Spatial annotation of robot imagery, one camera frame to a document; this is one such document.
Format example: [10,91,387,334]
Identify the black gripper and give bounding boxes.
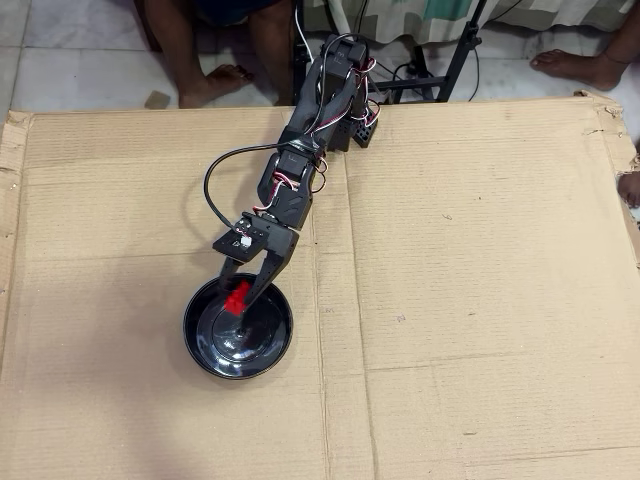
[217,210,302,315]

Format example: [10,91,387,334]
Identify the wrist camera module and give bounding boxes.
[213,224,271,265]

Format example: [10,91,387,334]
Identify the bare human foot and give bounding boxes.
[529,0,640,92]
[617,169,640,210]

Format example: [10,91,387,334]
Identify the patterned green bedsheet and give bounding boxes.
[303,0,637,47]

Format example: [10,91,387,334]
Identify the thin black floor cable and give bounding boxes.
[467,43,482,103]

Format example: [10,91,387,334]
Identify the white cable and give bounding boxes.
[293,0,317,64]

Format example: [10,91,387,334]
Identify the black round bowl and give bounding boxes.
[182,273,295,379]

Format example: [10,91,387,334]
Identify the black tripod stand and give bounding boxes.
[372,0,490,105]

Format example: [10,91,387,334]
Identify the large brown cardboard sheet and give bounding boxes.
[0,89,640,480]

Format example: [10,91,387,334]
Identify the red lego block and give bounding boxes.
[223,280,251,316]

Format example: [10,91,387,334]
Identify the black camera cable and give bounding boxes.
[203,143,284,232]

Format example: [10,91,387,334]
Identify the bare human leg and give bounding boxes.
[248,0,302,107]
[143,0,256,110]

